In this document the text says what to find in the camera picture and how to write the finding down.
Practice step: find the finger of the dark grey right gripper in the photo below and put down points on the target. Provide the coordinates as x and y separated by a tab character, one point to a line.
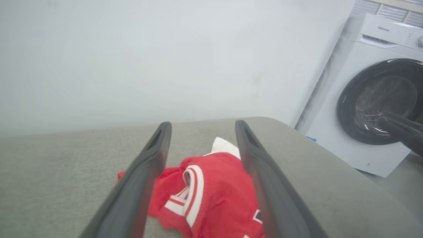
409	140
409	124

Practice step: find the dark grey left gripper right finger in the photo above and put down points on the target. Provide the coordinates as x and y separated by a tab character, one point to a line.
274	205

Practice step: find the black round washing machine door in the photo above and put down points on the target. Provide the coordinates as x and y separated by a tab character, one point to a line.
347	105

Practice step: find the grey fabric sofa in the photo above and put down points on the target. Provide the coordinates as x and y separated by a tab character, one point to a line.
49	185

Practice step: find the white slatted vent panel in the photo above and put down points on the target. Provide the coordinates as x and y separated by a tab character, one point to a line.
390	11

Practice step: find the white washing machine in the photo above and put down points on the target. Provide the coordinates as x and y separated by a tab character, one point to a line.
330	132

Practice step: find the red and white jersey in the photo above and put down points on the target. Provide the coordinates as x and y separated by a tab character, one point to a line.
218	188

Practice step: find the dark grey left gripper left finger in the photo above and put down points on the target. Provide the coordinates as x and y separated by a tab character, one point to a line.
132	198

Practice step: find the small blue sticker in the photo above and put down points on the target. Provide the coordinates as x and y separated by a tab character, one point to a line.
311	138

